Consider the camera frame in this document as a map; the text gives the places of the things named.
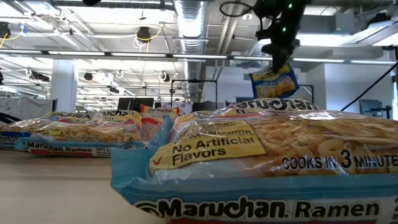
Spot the wall mounted dark screen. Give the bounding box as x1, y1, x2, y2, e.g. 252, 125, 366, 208
359, 99, 384, 118

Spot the black metal frame stand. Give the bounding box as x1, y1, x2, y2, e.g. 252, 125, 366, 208
297, 83, 315, 104
170, 79, 218, 105

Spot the light blue Maruchan ramen pack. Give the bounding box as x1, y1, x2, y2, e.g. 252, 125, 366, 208
111, 98, 398, 224
14, 108, 149, 158

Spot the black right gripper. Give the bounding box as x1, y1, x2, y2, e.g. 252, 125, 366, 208
261, 12, 307, 75

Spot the white building column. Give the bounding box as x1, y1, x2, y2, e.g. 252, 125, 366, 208
50, 58, 78, 113

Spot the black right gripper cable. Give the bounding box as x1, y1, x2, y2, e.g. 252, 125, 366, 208
219, 1, 259, 18

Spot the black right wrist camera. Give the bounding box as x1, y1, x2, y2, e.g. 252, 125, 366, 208
254, 23, 274, 41

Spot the thick black curved cable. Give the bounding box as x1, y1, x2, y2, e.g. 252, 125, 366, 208
0, 111, 15, 124

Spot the ribbed silver ventilation duct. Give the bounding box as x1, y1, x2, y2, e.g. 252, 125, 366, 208
173, 0, 208, 100

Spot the grey partition screen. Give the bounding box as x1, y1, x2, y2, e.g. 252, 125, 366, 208
0, 98, 54, 125

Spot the thin black cable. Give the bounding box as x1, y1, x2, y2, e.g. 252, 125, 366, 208
340, 60, 398, 112

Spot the black ceiling camera yellow cable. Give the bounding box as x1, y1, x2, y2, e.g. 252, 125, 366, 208
132, 26, 163, 50
0, 21, 25, 47

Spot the long ceiling light bar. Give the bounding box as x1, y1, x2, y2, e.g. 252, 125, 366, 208
0, 49, 398, 65

